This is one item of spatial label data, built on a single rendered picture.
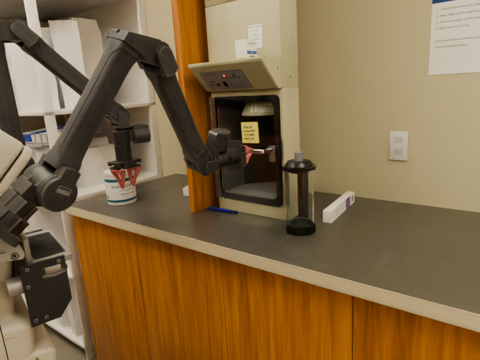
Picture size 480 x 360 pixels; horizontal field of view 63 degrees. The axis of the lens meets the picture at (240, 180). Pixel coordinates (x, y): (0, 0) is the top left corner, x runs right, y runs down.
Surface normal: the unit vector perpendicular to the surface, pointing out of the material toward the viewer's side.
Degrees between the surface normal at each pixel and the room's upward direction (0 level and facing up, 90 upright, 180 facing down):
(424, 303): 90
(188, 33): 90
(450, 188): 90
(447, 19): 90
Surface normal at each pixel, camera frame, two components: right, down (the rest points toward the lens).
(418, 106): -0.61, 0.22
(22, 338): 0.61, 0.15
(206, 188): 0.79, 0.10
